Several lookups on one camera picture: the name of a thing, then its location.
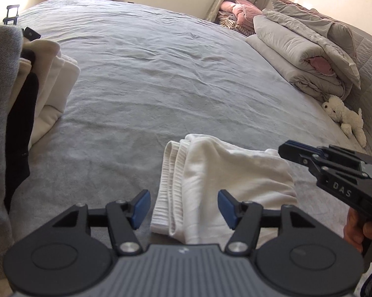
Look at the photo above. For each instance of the right hand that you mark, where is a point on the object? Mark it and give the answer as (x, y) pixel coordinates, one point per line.
(357, 230)

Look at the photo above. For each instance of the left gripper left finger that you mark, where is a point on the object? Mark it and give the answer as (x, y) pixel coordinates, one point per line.
(77, 249)

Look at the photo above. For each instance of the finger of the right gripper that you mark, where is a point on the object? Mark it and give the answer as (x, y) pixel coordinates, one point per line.
(314, 158)
(346, 159)

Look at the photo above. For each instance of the white garment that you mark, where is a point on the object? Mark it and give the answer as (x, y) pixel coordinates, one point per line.
(196, 168)

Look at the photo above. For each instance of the white plush dog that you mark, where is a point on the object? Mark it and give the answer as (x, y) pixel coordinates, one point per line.
(350, 122)

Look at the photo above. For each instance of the pink bedding pile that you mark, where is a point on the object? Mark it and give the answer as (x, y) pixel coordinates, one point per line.
(238, 16)

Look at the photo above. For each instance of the folded grey duvet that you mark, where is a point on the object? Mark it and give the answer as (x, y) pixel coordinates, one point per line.
(300, 62)

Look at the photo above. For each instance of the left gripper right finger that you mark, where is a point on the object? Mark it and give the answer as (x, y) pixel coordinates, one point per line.
(290, 252)

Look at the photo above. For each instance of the black garment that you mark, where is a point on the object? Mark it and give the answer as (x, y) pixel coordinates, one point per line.
(18, 132)

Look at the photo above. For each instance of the grey quilted headboard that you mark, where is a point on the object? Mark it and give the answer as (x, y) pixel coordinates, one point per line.
(362, 98)

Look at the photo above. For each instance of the black suitcase handle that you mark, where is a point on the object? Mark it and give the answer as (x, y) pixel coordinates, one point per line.
(12, 15)

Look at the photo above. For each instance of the cream folded clothes stack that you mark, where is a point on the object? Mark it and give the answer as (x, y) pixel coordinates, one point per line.
(56, 73)

